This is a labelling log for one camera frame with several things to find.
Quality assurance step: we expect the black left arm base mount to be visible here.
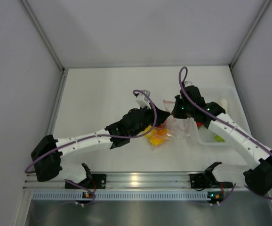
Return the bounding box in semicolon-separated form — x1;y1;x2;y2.
64;174;106;189

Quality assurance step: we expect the orange toy pepper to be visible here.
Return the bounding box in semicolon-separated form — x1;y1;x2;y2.
154;128;171;139

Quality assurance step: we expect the aluminium frame post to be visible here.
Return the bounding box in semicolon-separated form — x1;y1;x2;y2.
20;0;66;73

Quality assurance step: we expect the red toy chili pepper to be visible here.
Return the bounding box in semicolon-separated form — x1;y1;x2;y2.
196;122;203;129

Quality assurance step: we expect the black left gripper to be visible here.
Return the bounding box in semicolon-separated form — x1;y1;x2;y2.
130;102;170;138

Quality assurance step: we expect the green toy pepper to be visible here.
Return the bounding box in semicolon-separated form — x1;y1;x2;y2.
214;135;225;143

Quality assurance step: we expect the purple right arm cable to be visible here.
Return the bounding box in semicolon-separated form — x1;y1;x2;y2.
178;66;272;201

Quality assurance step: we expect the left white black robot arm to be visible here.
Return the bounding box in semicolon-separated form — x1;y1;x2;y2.
31;107;170;188

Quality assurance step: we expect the clear polka dot zip bag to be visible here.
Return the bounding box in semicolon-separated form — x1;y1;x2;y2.
144;98;198;153

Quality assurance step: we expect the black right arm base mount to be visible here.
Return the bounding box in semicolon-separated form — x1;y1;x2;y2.
189;162;222;191

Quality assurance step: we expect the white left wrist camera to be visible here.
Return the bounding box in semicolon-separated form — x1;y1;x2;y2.
134;90;151;109

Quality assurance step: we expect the yellow toy pepper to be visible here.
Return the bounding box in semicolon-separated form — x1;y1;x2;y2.
149;135;166;146

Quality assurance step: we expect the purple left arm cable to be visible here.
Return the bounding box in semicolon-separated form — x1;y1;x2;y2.
24;89;157;174

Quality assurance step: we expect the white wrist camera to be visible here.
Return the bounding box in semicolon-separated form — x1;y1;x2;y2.
134;90;151;109
184;81;193;87

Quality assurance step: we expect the pale green toy celery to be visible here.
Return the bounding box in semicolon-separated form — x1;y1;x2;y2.
220;98;228;113

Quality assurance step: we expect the slotted white cable duct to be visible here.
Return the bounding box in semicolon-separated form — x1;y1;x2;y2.
32;190;216;201

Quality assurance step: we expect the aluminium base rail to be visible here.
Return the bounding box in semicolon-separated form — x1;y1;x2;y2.
23;171;252;190

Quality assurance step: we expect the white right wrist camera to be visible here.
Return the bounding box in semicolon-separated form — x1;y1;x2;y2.
184;81;193;87

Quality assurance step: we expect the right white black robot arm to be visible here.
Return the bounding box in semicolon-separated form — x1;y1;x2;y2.
172;85;272;195

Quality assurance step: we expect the white plastic basket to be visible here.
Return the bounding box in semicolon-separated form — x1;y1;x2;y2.
193;87;235;146

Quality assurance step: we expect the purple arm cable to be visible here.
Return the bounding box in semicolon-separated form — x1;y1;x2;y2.
24;89;157;174
178;66;272;201

